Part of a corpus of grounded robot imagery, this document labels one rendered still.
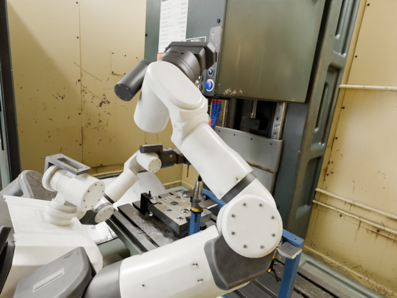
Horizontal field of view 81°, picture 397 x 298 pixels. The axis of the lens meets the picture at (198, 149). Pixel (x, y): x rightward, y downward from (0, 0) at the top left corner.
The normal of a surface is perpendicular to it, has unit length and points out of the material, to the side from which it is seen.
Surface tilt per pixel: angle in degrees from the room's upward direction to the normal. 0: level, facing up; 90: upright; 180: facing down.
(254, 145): 90
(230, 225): 60
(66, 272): 23
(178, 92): 41
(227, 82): 90
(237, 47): 90
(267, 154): 90
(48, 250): 47
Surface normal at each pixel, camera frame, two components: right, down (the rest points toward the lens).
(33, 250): 0.73, -0.54
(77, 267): -0.30, -0.92
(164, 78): 0.39, -0.57
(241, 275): -0.02, -0.29
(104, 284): -0.22, -0.77
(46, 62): 0.68, 0.24
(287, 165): -0.73, 0.09
